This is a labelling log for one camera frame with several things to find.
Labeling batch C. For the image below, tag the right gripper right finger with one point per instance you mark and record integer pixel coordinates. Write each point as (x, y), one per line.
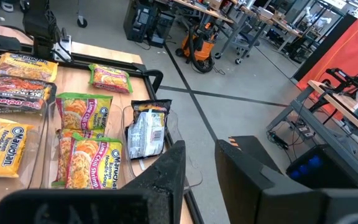
(291, 208)

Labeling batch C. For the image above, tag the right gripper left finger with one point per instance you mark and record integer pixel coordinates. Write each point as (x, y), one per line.
(104, 208)

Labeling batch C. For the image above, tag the lime chili shrimp ramen pack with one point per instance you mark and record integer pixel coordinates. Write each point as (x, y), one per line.
(63, 149)
(82, 110)
(95, 165)
(110, 77)

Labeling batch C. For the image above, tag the black fire noodle ramen pack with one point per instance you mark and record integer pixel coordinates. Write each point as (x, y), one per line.
(17, 93)
(148, 130)

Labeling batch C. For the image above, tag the yellow creamy chicken ramen pack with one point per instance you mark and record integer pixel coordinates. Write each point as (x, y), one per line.
(2, 146)
(26, 67)

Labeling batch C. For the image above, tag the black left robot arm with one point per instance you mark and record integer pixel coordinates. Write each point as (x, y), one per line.
(40, 25)

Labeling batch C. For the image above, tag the neighbouring black robot arm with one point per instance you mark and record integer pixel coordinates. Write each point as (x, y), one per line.
(350, 82)

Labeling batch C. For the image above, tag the black computer with blue lights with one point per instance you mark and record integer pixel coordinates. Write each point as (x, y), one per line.
(322, 168)

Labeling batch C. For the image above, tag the black hazard striped floor mat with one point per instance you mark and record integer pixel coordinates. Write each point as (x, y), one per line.
(253, 152)

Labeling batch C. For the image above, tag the black floor power strip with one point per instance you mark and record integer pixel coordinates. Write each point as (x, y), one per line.
(278, 140)

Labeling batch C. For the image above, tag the neighbouring wooden robot table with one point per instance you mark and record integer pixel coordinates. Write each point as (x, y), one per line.
(337, 102)

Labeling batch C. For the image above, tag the black partition panel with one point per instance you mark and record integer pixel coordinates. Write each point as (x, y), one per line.
(325, 46)

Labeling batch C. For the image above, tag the red fabric partition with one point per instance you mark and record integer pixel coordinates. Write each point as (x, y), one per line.
(350, 53)

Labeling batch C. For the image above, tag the grey rolling office chair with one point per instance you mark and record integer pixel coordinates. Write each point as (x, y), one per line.
(241, 43)

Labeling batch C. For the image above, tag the orange shop vacuum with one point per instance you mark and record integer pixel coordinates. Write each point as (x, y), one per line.
(200, 46)

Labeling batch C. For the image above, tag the black caster wheel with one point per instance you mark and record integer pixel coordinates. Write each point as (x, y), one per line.
(82, 21)

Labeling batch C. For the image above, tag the white robot figure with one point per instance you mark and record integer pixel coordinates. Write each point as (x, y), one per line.
(317, 18)

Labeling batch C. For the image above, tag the black equipment cart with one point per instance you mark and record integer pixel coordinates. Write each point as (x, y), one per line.
(148, 21)

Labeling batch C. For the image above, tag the wooden top workbench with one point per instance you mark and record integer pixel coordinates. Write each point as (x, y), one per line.
(216, 12)

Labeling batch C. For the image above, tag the silver arm base bracket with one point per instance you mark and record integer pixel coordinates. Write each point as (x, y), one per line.
(63, 46)

